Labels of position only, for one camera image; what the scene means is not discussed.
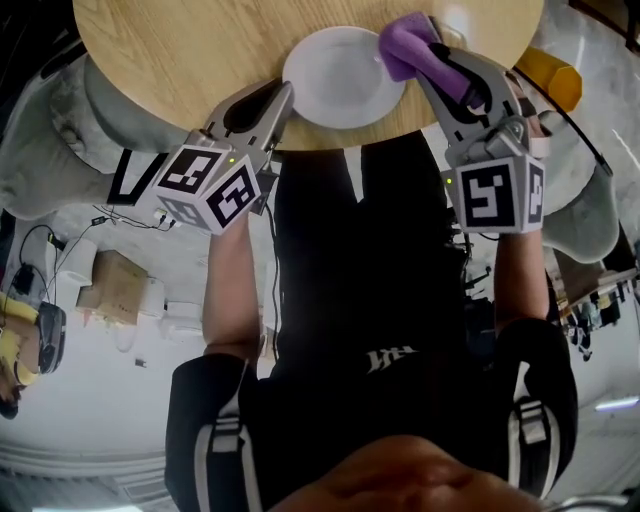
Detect black camera box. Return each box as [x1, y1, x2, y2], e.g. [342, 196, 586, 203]
[249, 167, 279, 216]

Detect person's right hand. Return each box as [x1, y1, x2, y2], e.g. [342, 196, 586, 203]
[505, 72, 551, 157]

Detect person's black t-shirt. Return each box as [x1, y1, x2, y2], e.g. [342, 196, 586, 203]
[164, 319, 579, 512]

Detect yellow plastic stool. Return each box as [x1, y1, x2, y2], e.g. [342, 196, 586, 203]
[514, 47, 584, 112]

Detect brown cardboard box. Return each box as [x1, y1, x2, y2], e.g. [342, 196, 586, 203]
[77, 249, 149, 326]

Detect white plate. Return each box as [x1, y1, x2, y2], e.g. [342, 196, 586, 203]
[281, 25, 407, 130]

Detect white cylindrical roll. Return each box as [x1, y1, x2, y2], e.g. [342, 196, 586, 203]
[54, 269, 94, 301]
[64, 238, 99, 274]

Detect person's left forearm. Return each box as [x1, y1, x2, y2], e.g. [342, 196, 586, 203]
[202, 219, 261, 361]

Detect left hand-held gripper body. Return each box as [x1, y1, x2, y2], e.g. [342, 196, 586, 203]
[149, 119, 276, 236]

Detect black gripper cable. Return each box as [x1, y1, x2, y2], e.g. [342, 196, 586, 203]
[264, 204, 282, 361]

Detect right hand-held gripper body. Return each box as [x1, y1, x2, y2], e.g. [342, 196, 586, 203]
[442, 114, 546, 235]

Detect purple cloth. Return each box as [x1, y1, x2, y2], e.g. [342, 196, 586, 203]
[378, 12, 489, 111]

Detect grey upholstered chair black frame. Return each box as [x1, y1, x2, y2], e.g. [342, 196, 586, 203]
[0, 49, 201, 221]
[534, 109, 626, 264]

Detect grey striped shoulder strap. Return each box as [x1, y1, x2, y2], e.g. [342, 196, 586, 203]
[192, 414, 264, 512]
[507, 394, 564, 501]

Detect person's black trousers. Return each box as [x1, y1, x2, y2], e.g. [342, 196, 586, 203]
[273, 132, 469, 371]

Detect dark hanging clothes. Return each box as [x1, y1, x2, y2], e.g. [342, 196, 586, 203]
[559, 279, 640, 361]

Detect person's face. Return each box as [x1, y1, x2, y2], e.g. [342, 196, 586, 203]
[269, 434, 544, 512]

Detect person's right forearm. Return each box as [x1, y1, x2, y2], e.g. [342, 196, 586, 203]
[492, 229, 549, 331]

